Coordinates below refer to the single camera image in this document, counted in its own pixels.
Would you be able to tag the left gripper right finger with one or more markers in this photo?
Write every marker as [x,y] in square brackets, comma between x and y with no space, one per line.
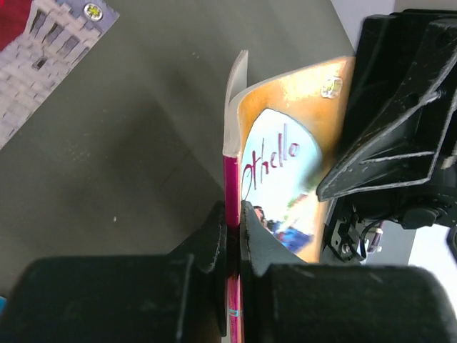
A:
[288,300]

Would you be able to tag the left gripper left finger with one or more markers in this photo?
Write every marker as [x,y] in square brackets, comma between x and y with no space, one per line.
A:
[174,297]

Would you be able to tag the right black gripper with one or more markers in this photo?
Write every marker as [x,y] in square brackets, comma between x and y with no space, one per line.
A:
[396,158]

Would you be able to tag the orange Othello book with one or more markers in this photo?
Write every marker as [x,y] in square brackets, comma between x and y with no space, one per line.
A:
[279,137]

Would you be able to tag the red castle picture book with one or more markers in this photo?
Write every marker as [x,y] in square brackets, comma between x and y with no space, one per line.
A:
[41,42]

